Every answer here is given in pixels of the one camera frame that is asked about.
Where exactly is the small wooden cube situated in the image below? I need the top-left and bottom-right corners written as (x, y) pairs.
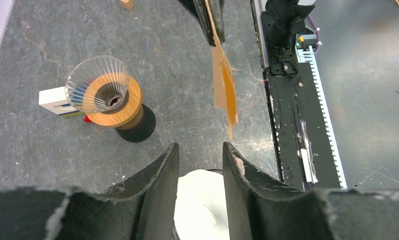
top-left (119, 0), bottom-right (135, 10)

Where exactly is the white slotted cable duct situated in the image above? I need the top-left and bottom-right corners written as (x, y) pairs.
top-left (296, 34), bottom-right (348, 190)

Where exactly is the dark red black dripper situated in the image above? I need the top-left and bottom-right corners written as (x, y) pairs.
top-left (115, 104), bottom-right (156, 143)

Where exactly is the wooden ring holder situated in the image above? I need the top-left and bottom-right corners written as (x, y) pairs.
top-left (85, 76), bottom-right (143, 128)

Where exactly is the green toy brick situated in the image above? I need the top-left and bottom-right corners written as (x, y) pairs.
top-left (59, 110), bottom-right (83, 118)

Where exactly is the white paper coffee filter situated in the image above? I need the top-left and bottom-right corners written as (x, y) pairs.
top-left (174, 169), bottom-right (230, 240)

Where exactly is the clear glass dripper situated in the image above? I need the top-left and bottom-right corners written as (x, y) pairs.
top-left (64, 55), bottom-right (130, 113)

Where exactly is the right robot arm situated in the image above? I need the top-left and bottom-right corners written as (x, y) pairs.
top-left (179, 0), bottom-right (315, 48)

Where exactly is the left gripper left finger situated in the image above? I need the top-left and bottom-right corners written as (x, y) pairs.
top-left (0, 143), bottom-right (180, 240)

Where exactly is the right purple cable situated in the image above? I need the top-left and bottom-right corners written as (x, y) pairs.
top-left (306, 14), bottom-right (322, 55)

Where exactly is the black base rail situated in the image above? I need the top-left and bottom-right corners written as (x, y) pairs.
top-left (250, 0), bottom-right (342, 193)

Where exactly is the red curved plastic piece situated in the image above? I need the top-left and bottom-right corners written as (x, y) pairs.
top-left (83, 115), bottom-right (92, 123)

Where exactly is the single brown paper filter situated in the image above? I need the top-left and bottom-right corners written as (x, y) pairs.
top-left (205, 0), bottom-right (238, 141)

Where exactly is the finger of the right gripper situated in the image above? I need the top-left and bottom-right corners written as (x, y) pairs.
top-left (208, 0), bottom-right (225, 43)
top-left (179, 0), bottom-right (215, 47)

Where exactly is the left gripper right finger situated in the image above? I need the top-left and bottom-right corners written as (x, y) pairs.
top-left (222, 142), bottom-right (399, 240)

